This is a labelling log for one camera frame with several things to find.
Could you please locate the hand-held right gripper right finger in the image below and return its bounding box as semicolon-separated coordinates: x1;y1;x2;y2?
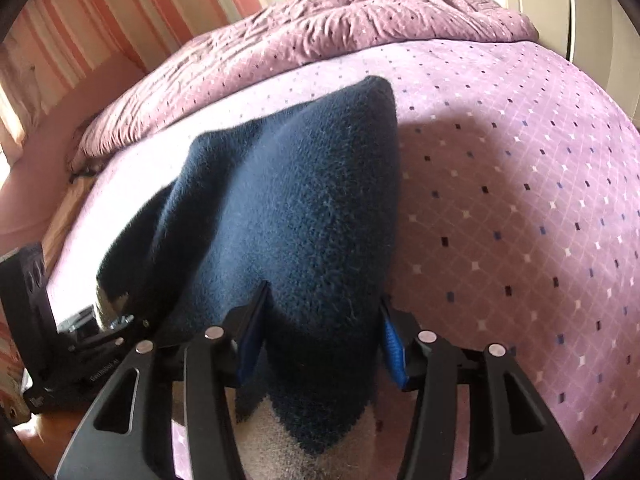
379;297;585;480

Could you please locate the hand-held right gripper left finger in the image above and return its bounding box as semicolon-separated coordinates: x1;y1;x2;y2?
55;280;272;480

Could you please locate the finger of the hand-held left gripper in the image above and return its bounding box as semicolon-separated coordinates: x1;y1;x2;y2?
106;313;154;348

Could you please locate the navy diamond-pattern sweater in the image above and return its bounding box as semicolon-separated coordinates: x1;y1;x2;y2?
95;75;401;480

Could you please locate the pink bed headboard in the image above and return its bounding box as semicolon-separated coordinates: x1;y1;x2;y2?
0;52;151;256

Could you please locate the purple dotted bed sheet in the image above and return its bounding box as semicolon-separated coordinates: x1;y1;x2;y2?
45;37;640;480

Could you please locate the pink curtain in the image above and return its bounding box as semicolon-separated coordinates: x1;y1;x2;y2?
0;35;46;146

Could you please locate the purple dotted quilt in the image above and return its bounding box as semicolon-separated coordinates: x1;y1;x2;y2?
67;0;541;173

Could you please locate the white wardrobe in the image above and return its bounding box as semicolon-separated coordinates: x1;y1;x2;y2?
500;0;640;126

